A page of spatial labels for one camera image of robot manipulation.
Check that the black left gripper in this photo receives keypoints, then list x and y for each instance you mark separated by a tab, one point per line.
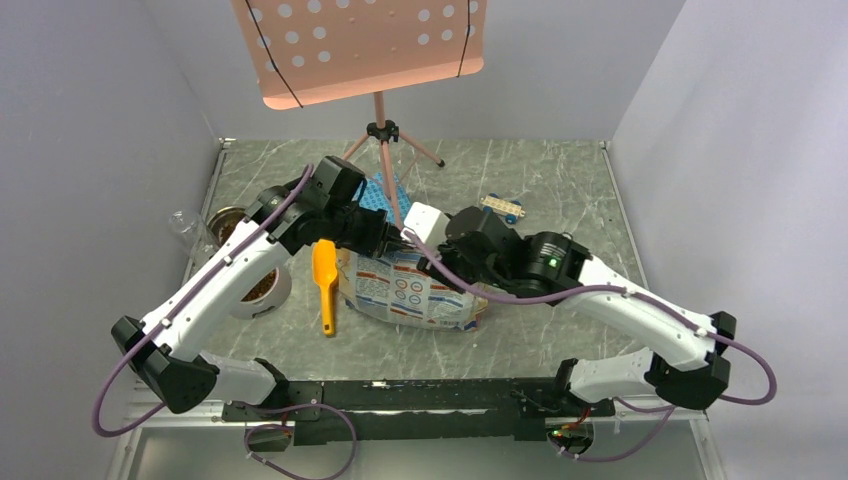
378	236

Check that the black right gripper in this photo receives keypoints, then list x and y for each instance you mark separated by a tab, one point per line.
443	253

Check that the yellow plastic scoop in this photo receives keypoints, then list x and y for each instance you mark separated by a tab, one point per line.
325	277

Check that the pink pet food bag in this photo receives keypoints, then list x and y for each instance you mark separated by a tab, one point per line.
393	290

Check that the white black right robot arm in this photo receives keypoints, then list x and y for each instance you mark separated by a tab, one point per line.
680	361

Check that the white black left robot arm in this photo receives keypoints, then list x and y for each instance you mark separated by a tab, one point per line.
166	347

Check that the toy block car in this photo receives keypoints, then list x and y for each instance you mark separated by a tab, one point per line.
510	210

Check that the grey double bowl feeder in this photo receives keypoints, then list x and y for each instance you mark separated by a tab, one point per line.
271	291

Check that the clear water bottle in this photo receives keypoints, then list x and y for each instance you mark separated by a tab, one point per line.
191	233

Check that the pink music stand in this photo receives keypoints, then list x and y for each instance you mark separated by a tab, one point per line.
311	52

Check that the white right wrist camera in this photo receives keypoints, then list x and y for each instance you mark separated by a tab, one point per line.
427	223

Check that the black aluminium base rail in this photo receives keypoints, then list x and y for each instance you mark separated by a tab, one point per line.
524	409

